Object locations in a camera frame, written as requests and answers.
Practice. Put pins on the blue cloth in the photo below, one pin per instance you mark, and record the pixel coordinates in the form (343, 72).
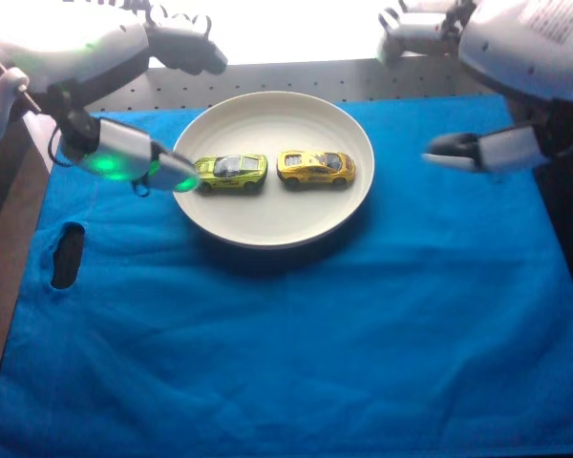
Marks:
(286, 343)

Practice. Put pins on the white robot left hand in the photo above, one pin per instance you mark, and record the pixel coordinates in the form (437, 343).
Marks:
(76, 52)

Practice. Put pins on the yellow toy car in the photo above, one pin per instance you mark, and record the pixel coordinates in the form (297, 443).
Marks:
(315, 168)

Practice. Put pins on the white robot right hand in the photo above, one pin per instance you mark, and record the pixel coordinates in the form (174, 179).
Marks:
(530, 47)

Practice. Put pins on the green toy car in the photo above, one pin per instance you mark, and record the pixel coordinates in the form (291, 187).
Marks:
(234, 171)

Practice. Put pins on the perforated metal board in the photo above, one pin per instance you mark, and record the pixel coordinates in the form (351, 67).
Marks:
(286, 78)

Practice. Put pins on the white round plate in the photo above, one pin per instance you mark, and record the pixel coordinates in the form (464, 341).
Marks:
(277, 124)

